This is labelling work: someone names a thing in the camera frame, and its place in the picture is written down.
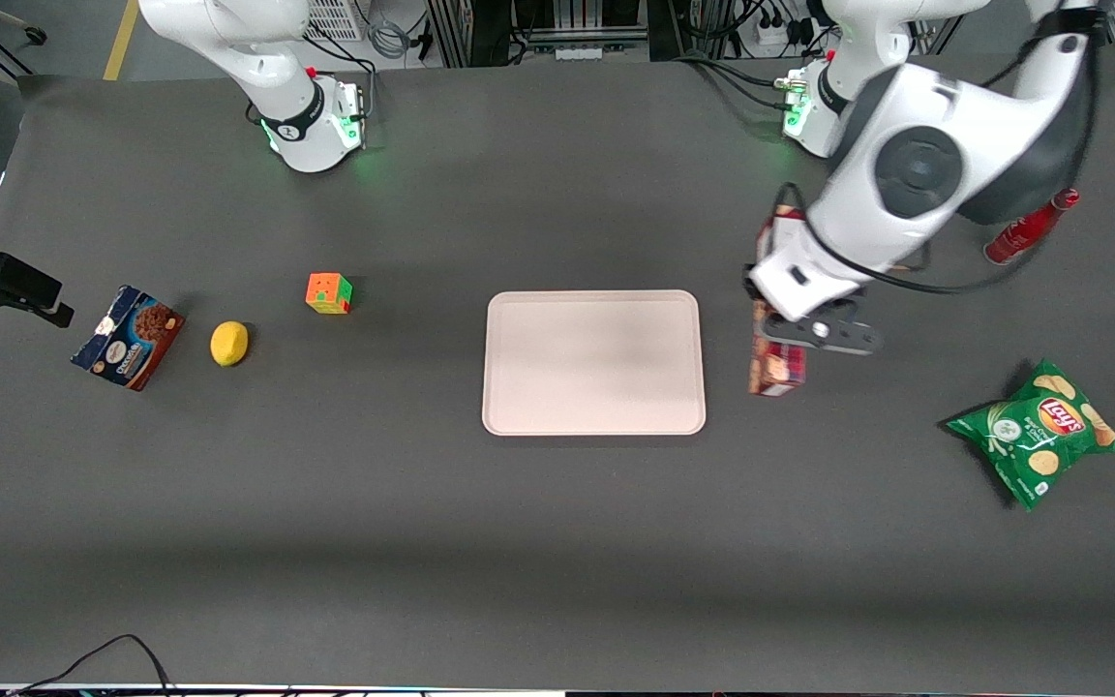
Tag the red cookie box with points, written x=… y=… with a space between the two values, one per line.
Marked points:
x=778 y=370

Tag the white arm base connector box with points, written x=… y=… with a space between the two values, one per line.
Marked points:
x=794 y=102
x=351 y=111

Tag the blue chocolate cookie box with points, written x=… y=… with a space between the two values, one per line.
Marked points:
x=132 y=337

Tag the pale pink plastic tray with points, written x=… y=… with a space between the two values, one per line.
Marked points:
x=593 y=363

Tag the white vented box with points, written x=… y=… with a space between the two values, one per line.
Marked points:
x=335 y=17

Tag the yellow lemon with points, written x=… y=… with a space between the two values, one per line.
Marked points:
x=228 y=344

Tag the white power strip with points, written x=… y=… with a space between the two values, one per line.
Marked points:
x=775 y=37

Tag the red soda bottle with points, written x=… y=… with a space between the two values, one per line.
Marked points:
x=1022 y=232

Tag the green chips bag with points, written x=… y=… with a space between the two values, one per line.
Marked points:
x=1041 y=431

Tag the colourful puzzle cube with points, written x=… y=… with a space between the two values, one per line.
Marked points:
x=328 y=294

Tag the black equipment rack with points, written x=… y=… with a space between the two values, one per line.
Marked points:
x=490 y=29

